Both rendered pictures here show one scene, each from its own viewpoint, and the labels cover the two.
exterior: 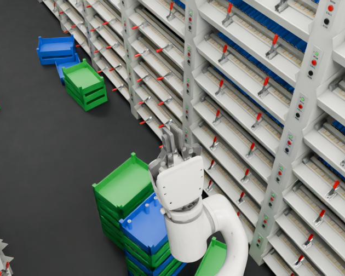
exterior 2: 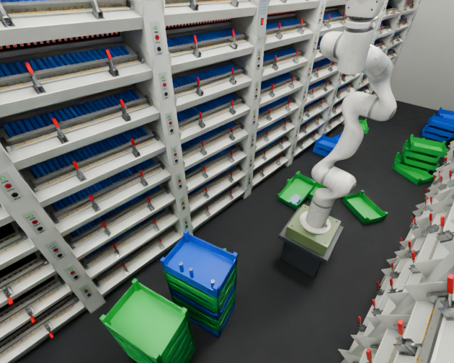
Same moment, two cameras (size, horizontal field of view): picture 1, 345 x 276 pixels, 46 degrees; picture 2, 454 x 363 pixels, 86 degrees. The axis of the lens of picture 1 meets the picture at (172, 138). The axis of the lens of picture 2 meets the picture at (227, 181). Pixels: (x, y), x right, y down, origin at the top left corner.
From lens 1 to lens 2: 1.44 m
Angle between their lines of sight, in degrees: 70
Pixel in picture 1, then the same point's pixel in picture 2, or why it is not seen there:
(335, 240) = (214, 147)
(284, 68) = (133, 70)
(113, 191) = (156, 338)
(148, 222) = (202, 273)
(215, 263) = not seen: hidden behind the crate
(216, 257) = not seen: hidden behind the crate
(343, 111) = (185, 59)
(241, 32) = (64, 83)
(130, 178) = (134, 321)
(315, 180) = (190, 130)
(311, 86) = (163, 60)
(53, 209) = not seen: outside the picture
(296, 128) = (168, 106)
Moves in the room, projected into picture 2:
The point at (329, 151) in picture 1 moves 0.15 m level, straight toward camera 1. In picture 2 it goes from (190, 98) to (217, 101)
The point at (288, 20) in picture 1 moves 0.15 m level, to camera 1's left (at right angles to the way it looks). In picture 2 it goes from (117, 18) to (112, 24)
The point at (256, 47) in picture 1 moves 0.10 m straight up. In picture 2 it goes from (97, 79) to (88, 50)
